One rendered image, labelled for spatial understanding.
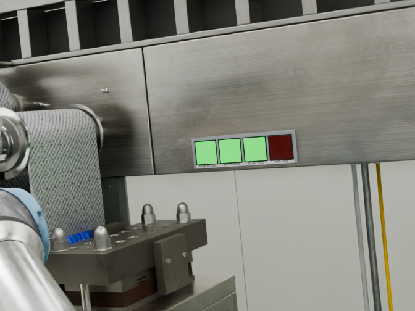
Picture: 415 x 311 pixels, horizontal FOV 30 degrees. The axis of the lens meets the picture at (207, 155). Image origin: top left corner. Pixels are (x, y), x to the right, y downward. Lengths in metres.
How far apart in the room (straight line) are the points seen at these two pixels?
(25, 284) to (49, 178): 0.80
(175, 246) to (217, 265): 2.82
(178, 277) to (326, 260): 2.59
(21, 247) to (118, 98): 0.95
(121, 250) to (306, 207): 2.74
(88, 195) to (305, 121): 0.51
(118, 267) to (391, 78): 0.65
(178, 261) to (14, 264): 0.79
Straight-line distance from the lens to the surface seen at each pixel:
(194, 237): 1.75
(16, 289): 0.86
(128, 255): 1.53
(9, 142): 1.60
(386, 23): 1.59
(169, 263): 1.62
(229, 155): 1.70
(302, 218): 4.19
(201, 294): 1.65
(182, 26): 1.77
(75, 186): 1.71
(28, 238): 0.97
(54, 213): 1.66
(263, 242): 4.30
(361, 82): 1.60
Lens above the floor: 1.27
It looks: 3 degrees down
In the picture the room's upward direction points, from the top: 5 degrees counter-clockwise
